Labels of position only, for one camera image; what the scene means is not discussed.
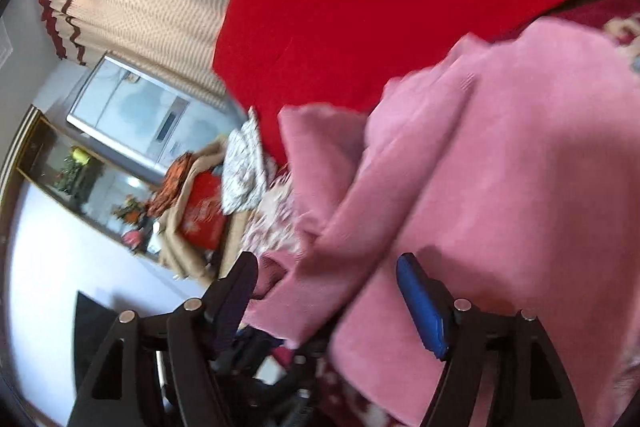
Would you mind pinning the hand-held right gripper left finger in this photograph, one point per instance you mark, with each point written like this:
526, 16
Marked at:
235, 307

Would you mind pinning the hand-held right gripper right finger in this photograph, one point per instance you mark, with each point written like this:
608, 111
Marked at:
425, 312

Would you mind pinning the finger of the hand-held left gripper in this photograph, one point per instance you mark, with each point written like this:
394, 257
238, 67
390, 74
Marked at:
240, 359

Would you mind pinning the red bag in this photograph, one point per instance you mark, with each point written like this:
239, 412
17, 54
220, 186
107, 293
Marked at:
202, 212

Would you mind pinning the orange patterned cloth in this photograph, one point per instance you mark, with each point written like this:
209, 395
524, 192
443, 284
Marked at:
172, 187

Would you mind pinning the white patterned cloth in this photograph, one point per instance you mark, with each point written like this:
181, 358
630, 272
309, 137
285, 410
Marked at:
242, 167

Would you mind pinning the black flat panel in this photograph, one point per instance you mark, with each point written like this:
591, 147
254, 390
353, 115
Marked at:
92, 332

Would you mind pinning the gold framed glass cabinet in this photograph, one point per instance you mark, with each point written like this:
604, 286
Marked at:
60, 162

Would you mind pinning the window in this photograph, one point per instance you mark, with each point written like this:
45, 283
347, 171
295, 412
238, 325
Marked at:
130, 102

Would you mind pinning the red quilt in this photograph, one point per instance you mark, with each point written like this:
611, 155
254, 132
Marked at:
375, 7

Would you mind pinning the floral plush blanket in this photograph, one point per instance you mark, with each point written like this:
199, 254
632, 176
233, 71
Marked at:
625, 32

